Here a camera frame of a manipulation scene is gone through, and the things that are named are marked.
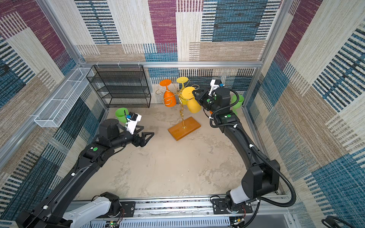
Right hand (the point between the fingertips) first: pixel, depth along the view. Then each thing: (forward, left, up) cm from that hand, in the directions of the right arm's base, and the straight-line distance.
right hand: (191, 92), depth 73 cm
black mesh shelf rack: (+34, +52, -21) cm, 65 cm away
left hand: (-15, +22, -10) cm, 28 cm away
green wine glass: (+10, +48, -25) cm, 55 cm away
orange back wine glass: (+14, +13, -14) cm, 24 cm away
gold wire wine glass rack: (+3, +5, -36) cm, 36 cm away
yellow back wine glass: (+18, +4, -5) cm, 19 cm away
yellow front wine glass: (0, -1, -10) cm, 10 cm away
